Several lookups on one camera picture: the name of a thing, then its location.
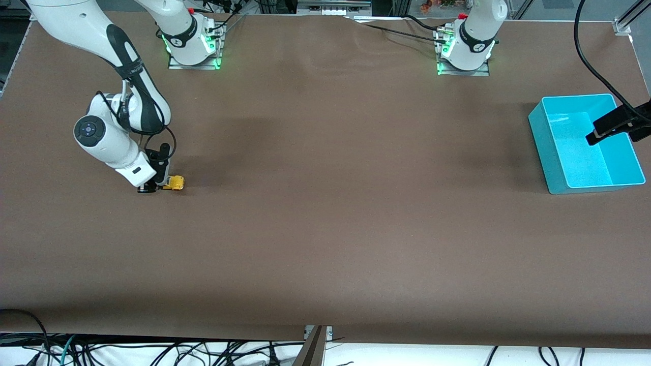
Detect turquoise plastic bin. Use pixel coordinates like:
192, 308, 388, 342
528, 93, 646, 195

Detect brown table cover sheet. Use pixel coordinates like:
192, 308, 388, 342
0, 9, 651, 349

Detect orange background objects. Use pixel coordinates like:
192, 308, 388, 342
419, 0, 471, 12

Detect white background device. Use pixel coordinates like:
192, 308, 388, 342
297, 0, 373, 16

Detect dark beam under table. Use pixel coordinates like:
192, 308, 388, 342
292, 326, 327, 366

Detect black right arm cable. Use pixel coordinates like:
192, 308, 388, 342
95, 90, 177, 161

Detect black base cable bundle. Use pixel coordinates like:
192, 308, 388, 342
201, 0, 250, 34

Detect black floor cable tangle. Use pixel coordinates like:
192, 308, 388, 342
76, 340, 306, 366

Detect black looped floor cable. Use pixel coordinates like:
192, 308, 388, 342
0, 308, 52, 366

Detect teal cable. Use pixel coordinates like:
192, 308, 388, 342
57, 334, 78, 366

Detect short black table cable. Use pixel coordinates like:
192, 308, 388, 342
404, 14, 449, 31

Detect metal table edge bracket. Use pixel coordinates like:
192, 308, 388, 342
304, 325, 334, 342

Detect long black table cable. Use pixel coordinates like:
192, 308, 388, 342
346, 15, 451, 39

